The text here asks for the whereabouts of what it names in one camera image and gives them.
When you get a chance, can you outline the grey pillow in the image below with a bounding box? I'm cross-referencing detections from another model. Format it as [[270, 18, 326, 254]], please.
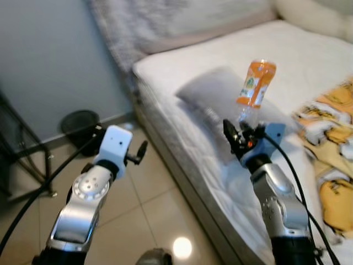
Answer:
[[175, 66, 298, 166]]

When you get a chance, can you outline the orange label plastic bottle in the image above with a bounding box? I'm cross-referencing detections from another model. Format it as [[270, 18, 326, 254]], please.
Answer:
[[236, 59, 277, 126]]

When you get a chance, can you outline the black round floor object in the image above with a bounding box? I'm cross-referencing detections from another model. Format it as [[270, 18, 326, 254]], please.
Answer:
[[60, 109, 101, 141]]

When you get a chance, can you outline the yellow cartoon print blanket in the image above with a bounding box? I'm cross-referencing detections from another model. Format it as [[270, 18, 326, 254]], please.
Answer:
[[291, 77, 353, 238]]

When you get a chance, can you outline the white quilted mattress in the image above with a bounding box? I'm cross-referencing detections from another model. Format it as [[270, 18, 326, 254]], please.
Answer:
[[132, 20, 353, 265]]

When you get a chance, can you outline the grey robot foot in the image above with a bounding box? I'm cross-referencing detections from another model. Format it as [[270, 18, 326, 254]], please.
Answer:
[[135, 248, 173, 265]]

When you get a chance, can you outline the cream long bolster pillow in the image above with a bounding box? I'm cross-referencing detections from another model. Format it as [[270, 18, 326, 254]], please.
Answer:
[[273, 0, 353, 44]]

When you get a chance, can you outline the black metal rack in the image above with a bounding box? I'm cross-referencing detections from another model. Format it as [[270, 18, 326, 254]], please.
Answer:
[[0, 88, 58, 199]]

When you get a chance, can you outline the large printed headboard cushion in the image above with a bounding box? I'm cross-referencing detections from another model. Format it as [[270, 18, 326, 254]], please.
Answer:
[[88, 0, 279, 72]]

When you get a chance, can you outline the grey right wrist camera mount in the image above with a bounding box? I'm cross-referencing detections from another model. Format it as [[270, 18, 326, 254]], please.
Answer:
[[240, 123, 286, 166]]

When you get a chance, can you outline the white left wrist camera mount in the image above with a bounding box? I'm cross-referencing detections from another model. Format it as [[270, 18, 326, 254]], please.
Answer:
[[94, 125, 133, 169]]

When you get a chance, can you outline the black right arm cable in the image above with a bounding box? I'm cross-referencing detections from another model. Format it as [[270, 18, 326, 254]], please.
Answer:
[[264, 132, 343, 265]]

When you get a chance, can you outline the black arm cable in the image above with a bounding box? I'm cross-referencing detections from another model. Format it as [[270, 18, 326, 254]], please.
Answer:
[[0, 126, 105, 255], [264, 132, 343, 265]]

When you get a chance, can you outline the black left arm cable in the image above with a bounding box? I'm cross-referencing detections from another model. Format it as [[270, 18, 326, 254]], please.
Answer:
[[0, 126, 105, 255]]

